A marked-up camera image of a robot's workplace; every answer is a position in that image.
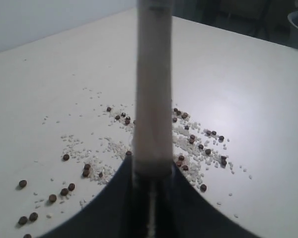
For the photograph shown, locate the scattered brown round pellets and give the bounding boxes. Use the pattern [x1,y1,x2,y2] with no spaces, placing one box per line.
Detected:
[17,106,227,238]

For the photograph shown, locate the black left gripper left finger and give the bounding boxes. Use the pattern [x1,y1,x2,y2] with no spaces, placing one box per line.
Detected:
[42,156,151,238]

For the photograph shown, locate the scattered white rice grains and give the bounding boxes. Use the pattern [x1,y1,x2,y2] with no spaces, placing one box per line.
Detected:
[32,86,254,220]

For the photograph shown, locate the white paint brush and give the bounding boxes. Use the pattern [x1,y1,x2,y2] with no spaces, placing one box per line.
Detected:
[133,0,173,177]

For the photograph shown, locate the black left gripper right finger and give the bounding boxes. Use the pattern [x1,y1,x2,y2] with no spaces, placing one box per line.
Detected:
[151,164,258,238]

